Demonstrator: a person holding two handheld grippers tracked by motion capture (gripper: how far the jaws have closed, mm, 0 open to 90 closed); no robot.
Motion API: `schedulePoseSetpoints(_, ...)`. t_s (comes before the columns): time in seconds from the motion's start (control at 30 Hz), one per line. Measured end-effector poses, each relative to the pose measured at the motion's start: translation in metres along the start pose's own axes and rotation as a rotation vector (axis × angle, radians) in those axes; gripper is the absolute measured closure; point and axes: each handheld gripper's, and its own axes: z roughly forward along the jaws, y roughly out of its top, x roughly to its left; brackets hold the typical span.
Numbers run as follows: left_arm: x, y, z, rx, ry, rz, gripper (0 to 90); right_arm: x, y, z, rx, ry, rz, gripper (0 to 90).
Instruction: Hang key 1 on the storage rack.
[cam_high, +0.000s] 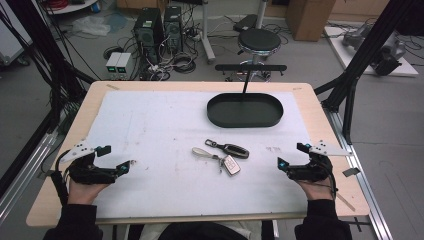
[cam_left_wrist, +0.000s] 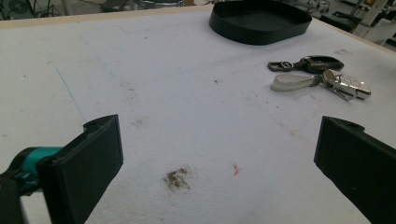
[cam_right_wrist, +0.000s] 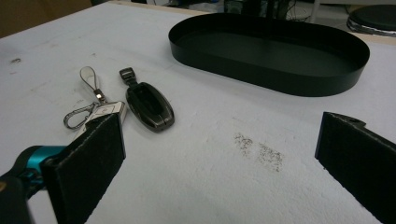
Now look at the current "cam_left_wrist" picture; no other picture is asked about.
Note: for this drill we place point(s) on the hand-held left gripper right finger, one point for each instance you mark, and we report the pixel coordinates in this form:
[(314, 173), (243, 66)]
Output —
[(358, 165)]

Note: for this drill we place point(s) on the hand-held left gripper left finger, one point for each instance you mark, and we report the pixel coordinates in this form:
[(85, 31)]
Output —
[(84, 168)]

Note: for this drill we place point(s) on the white foam mat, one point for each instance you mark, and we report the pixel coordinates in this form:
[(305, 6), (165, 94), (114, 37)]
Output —
[(186, 109)]

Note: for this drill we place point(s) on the black oval tray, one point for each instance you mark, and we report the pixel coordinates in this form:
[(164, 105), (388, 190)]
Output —
[(258, 34)]

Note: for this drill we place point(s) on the black round stool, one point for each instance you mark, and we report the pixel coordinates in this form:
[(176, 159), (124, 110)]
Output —
[(158, 2)]

